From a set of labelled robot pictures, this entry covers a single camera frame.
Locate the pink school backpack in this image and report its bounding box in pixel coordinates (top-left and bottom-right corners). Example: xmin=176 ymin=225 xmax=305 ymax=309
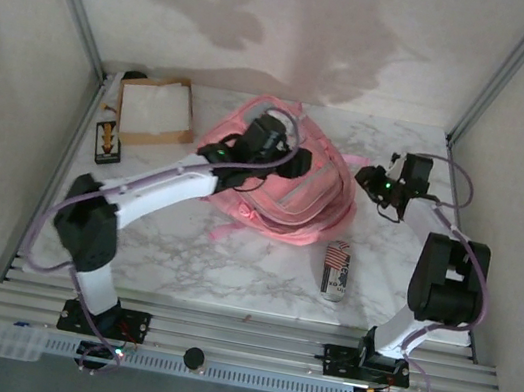
xmin=181 ymin=84 xmax=377 ymax=267

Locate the flag print white can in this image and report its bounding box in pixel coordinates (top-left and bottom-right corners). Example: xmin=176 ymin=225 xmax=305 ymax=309
xmin=317 ymin=237 xmax=356 ymax=306

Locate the brown cardboard tray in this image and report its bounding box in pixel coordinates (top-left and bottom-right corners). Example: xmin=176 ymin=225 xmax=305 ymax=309
xmin=108 ymin=68 xmax=206 ymax=158

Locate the white paper sheet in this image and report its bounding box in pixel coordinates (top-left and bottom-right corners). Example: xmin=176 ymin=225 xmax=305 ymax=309
xmin=114 ymin=73 xmax=199 ymax=144

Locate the black round cap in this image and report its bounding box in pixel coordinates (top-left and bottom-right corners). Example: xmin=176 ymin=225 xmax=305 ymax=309
xmin=122 ymin=67 xmax=151 ymax=83

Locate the black drill bit card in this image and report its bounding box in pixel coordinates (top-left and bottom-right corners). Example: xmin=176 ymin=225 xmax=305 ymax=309
xmin=88 ymin=116 xmax=129 ymax=170

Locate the black round knob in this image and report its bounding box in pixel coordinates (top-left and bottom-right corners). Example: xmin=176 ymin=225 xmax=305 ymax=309
xmin=180 ymin=344 xmax=209 ymax=375

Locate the clear plastic organizer box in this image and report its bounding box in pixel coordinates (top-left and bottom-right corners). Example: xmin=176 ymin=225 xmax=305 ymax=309
xmin=0 ymin=322 xmax=50 ymax=366

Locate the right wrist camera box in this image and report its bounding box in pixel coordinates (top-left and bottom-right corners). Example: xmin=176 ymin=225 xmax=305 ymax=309
xmin=386 ymin=150 xmax=409 ymax=177

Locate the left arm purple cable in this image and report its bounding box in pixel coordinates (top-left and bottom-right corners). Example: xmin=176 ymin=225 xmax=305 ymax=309
xmin=4 ymin=67 xmax=308 ymax=392

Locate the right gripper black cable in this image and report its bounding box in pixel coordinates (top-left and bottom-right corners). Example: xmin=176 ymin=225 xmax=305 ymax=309
xmin=373 ymin=195 xmax=407 ymax=226

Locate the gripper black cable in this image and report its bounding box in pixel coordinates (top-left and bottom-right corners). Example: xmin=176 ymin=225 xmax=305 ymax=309
xmin=230 ymin=170 xmax=267 ymax=198
xmin=373 ymin=195 xmax=407 ymax=226

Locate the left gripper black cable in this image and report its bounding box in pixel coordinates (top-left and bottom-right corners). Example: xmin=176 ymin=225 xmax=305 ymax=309
xmin=230 ymin=170 xmax=267 ymax=198

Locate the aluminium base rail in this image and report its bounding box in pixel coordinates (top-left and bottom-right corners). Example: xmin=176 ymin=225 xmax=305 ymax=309
xmin=0 ymin=261 xmax=513 ymax=392

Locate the grey slotted cable duct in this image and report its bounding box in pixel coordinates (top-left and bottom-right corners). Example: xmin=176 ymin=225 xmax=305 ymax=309
xmin=39 ymin=332 xmax=356 ymax=392

